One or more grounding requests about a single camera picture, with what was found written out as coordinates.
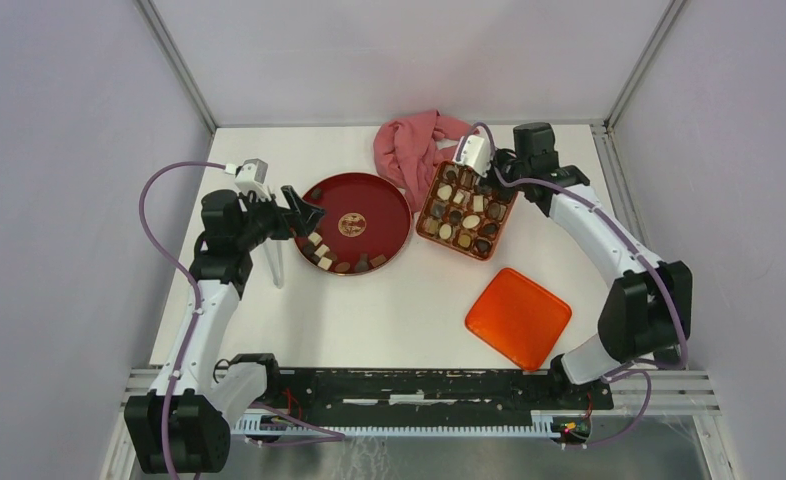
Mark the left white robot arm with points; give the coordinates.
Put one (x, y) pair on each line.
(182, 424)

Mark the round dark red plate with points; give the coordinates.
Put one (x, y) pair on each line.
(367, 222)

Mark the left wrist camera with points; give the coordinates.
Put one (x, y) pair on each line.
(250, 178)

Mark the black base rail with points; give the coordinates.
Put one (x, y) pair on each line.
(328, 397)

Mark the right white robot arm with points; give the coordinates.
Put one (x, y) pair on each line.
(646, 317)

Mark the orange chocolate box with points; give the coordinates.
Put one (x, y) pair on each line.
(463, 215)

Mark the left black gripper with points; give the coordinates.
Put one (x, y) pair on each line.
(302, 221)

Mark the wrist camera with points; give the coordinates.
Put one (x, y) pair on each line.
(475, 153)
(250, 178)

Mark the orange box lid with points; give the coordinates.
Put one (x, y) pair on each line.
(518, 318)

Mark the pink cloth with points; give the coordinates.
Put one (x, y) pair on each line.
(408, 150)

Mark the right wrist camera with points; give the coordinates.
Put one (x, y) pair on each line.
(475, 153)

